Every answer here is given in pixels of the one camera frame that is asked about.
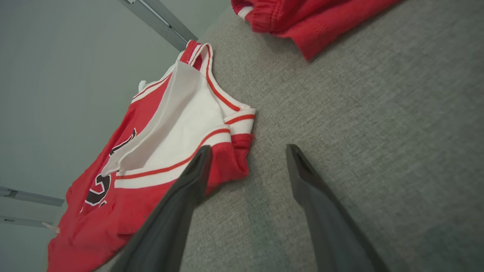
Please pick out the red white Bulls jersey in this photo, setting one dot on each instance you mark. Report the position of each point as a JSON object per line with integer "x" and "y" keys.
{"x": 94, "y": 234}

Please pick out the grey fabric sofa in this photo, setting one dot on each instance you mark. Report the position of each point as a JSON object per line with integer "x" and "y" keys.
{"x": 378, "y": 132}

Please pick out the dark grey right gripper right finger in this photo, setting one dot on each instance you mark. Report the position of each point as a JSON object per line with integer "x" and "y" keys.
{"x": 329, "y": 226}

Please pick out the red Bulls shorts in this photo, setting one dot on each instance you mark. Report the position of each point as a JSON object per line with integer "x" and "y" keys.
{"x": 310, "y": 22}

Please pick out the grey partition post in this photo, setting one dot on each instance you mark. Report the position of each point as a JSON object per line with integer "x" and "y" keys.
{"x": 160, "y": 20}
{"x": 30, "y": 197}

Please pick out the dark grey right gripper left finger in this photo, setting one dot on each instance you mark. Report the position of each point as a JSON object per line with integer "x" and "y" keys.
{"x": 170, "y": 226}

